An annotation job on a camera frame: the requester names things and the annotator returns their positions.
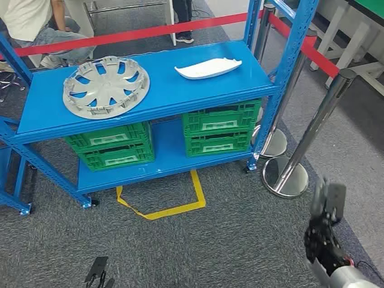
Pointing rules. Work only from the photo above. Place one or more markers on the person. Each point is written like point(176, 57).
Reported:
point(181, 12)
point(27, 16)

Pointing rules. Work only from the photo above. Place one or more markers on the short red barrier belt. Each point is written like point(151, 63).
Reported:
point(321, 59)

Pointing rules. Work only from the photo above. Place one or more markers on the white plastic car part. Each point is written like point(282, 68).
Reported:
point(207, 69)

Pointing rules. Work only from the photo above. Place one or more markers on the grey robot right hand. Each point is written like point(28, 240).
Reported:
point(318, 196)

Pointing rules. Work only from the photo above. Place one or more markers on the grey wheel hubcap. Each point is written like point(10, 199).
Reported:
point(105, 85)

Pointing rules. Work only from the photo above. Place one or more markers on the white desk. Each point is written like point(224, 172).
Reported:
point(81, 16)

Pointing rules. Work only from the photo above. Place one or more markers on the white workbench frame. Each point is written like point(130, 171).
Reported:
point(348, 47)

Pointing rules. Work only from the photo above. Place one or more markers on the black seat office chair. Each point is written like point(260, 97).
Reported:
point(6, 85)

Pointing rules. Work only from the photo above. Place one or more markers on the long red barrier belt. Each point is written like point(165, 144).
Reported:
point(120, 37)

